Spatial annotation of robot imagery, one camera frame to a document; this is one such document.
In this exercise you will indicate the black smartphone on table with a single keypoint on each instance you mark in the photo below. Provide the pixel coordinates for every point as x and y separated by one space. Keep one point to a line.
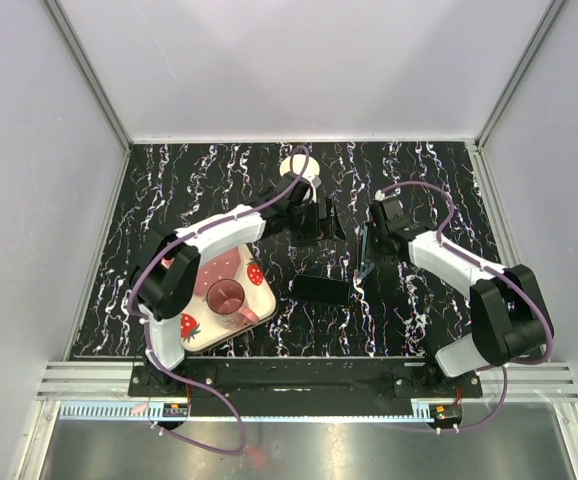
320 290

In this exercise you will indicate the cream ceramic bowl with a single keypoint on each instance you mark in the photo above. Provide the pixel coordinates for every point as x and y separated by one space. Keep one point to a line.
302 164

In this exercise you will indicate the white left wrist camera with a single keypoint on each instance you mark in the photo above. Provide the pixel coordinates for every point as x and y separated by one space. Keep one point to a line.
314 183

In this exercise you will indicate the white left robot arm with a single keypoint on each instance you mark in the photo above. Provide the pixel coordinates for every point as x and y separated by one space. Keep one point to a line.
169 264

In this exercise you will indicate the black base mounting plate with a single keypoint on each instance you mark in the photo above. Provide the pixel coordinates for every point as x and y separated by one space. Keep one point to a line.
399 377

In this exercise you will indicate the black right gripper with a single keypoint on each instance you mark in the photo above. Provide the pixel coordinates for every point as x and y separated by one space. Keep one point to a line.
375 257

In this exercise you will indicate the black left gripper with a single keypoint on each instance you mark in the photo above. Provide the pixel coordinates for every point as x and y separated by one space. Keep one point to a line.
321 229

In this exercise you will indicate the white strawberry tray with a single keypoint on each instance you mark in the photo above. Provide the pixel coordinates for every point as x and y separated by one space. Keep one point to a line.
199 328

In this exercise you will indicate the pink dotted plate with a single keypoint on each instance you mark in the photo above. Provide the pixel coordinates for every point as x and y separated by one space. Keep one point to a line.
224 266

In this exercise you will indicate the phone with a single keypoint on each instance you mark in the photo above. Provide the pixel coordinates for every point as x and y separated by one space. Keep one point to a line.
364 265

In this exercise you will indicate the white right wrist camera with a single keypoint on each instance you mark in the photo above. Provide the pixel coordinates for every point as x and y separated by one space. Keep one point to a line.
378 196

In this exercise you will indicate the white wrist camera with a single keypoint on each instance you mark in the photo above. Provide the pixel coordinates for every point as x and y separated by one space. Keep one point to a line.
314 183
378 196

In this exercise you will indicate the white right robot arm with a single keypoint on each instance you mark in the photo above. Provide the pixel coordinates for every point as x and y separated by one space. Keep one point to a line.
509 318

